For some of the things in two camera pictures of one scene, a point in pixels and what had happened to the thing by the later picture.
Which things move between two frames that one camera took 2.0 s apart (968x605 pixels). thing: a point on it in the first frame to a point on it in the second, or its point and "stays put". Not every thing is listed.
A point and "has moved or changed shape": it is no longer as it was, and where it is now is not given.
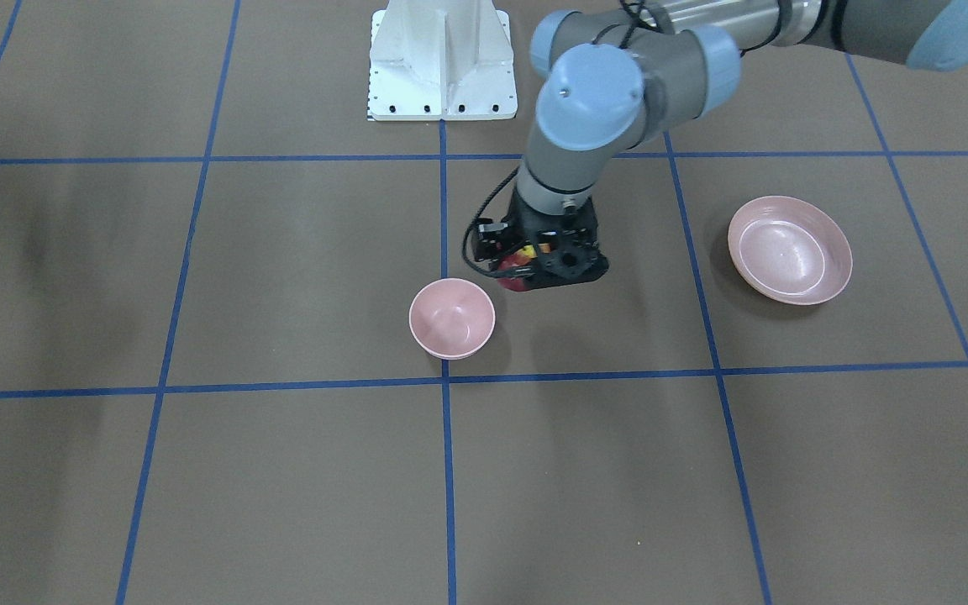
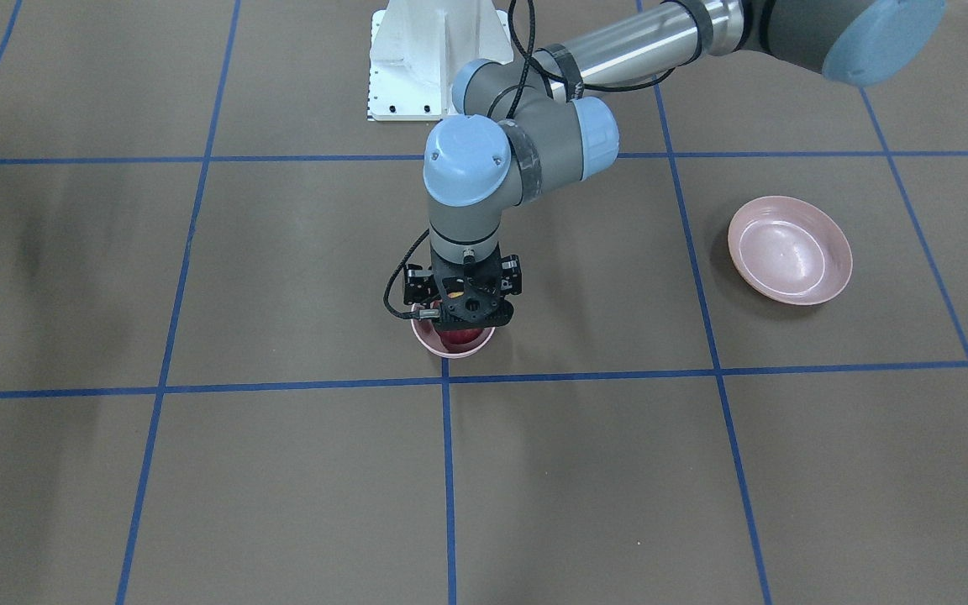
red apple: (523, 256) has moved or changed shape
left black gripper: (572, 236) to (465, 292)
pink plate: (790, 249) stays put
